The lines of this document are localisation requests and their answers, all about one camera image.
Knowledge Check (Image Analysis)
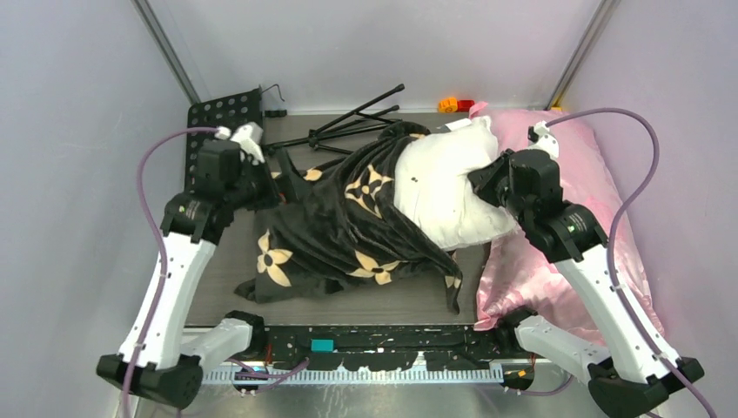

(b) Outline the black floral pillowcase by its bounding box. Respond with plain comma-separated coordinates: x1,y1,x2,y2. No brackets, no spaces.
234,122,463,314

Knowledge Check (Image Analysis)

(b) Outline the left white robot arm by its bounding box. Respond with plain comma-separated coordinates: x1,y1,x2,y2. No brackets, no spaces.
96,122,308,416

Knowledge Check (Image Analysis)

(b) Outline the pink satin pillow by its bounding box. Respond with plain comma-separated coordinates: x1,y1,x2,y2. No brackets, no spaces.
467,101,665,347

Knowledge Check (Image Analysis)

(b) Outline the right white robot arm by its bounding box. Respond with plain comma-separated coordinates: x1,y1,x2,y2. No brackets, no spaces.
469,122,705,417

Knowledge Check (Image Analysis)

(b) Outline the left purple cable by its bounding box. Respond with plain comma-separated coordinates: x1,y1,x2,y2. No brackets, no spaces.
117,126,312,418

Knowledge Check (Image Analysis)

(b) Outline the orange toy block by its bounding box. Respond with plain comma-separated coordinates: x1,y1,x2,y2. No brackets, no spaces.
437,97,459,113

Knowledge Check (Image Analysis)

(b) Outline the white pillow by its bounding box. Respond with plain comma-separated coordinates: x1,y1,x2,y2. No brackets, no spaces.
393,116,516,251

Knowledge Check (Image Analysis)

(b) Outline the red toy block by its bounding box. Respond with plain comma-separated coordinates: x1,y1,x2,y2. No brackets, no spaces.
456,99,475,112

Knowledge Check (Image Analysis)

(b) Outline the black folded tripod stand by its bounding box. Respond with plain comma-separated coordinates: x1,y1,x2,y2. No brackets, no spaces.
263,83,406,156

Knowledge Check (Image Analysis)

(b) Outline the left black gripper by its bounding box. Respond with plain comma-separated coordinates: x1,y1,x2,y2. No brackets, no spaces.
225,147,312,212

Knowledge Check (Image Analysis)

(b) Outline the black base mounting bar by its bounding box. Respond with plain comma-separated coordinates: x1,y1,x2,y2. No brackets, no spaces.
234,325,532,371

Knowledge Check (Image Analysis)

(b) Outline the teal rectangular block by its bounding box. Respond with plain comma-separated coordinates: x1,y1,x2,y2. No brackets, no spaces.
311,339,335,353

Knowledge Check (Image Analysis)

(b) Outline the white slotted cable duct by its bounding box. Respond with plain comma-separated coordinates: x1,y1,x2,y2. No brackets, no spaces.
203,364,504,385

